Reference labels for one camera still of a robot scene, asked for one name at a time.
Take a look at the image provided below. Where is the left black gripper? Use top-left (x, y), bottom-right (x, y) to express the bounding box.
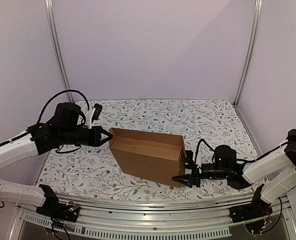
top-left (61, 128), bottom-right (113, 149)

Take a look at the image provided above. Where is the brown cardboard box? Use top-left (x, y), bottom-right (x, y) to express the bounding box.
top-left (109, 127), bottom-right (186, 188)

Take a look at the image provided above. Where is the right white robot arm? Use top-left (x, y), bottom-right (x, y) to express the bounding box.
top-left (172, 129), bottom-right (296, 218)

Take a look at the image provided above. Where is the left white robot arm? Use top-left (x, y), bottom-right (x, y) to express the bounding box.
top-left (0, 102), bottom-right (113, 217)

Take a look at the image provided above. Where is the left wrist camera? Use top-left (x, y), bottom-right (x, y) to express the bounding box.
top-left (85, 103), bottom-right (103, 129)

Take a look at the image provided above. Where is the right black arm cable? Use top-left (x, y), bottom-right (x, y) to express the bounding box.
top-left (194, 138), bottom-right (216, 165)

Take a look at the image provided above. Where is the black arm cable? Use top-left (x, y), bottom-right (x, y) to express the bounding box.
top-left (36, 89), bottom-right (91, 125)
top-left (194, 138), bottom-right (216, 165)

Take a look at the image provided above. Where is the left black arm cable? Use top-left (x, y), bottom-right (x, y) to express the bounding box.
top-left (36, 89), bottom-right (91, 125)

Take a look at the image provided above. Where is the aluminium front rail frame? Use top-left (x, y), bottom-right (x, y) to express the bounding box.
top-left (9, 193), bottom-right (296, 240)

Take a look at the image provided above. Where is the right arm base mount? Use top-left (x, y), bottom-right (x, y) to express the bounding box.
top-left (229, 184), bottom-right (272, 235)

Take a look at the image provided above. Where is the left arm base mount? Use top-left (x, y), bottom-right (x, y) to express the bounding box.
top-left (36, 184), bottom-right (80, 223)

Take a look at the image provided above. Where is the left aluminium corner post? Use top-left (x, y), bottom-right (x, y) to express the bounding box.
top-left (45, 0), bottom-right (71, 90)

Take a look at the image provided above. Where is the aluminium corner post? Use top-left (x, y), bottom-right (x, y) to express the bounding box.
top-left (45, 0), bottom-right (71, 90)
top-left (233, 0), bottom-right (263, 108)

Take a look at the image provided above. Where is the right aluminium corner post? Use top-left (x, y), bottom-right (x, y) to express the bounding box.
top-left (233, 0), bottom-right (263, 108)

